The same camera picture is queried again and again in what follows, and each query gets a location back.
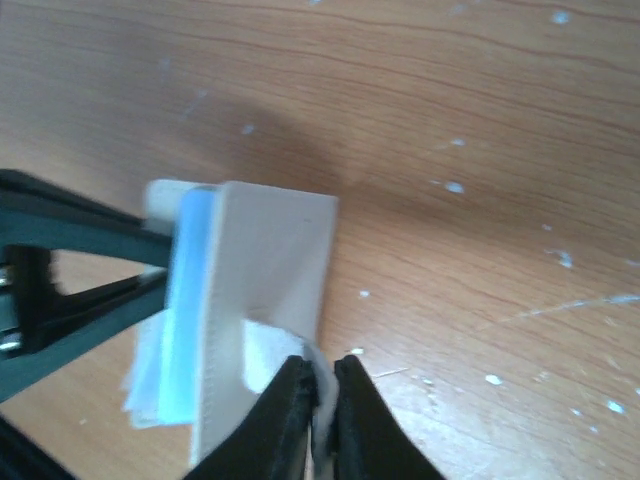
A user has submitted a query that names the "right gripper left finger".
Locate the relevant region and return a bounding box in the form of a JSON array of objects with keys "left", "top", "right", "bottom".
[{"left": 186, "top": 356, "right": 318, "bottom": 480}]

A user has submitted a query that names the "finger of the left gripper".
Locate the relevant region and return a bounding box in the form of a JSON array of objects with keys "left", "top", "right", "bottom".
[
  {"left": 1, "top": 169, "right": 172, "bottom": 265},
  {"left": 1, "top": 271, "right": 167, "bottom": 400}
]

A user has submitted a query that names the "beige card holder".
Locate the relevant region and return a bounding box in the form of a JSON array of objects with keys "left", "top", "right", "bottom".
[{"left": 124, "top": 179, "right": 338, "bottom": 462}]

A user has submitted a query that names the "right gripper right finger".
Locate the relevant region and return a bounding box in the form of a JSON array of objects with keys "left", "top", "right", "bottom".
[{"left": 334, "top": 355, "right": 443, "bottom": 480}]

